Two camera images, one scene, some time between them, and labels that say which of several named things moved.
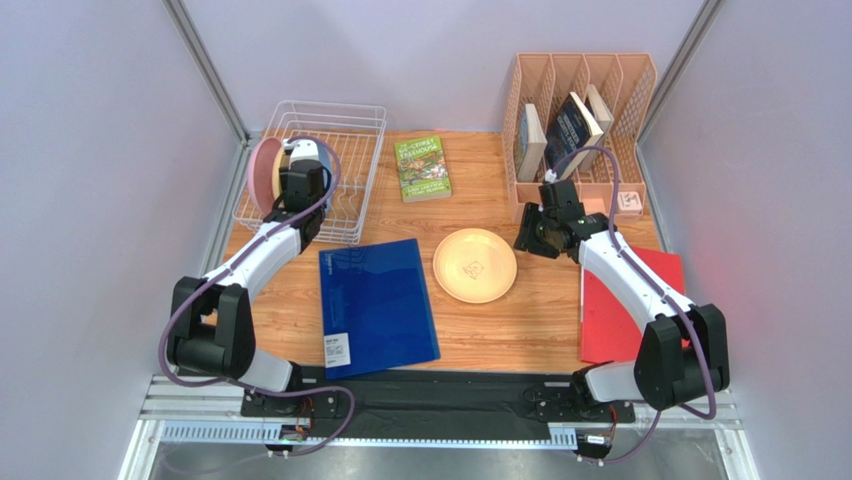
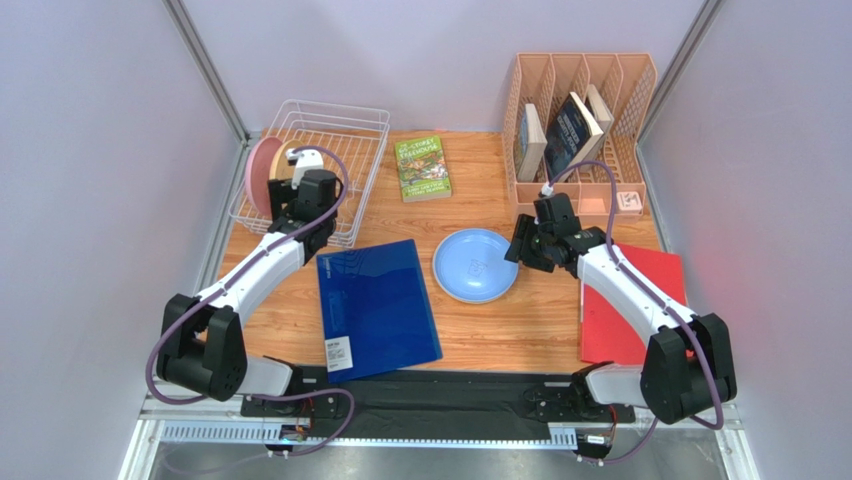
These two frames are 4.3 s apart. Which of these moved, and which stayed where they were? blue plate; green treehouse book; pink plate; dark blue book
Moved: blue plate
Stayed: green treehouse book; pink plate; dark blue book
